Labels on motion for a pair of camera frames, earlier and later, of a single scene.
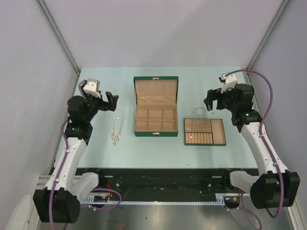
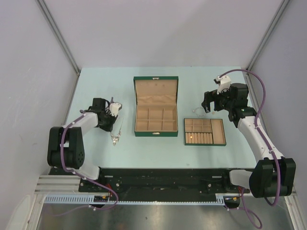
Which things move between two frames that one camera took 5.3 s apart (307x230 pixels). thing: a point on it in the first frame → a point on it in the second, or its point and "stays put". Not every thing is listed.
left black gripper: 104,105 → 109,127
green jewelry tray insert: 204,132 stays put
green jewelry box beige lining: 156,106 stays put
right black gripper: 211,93 stays put
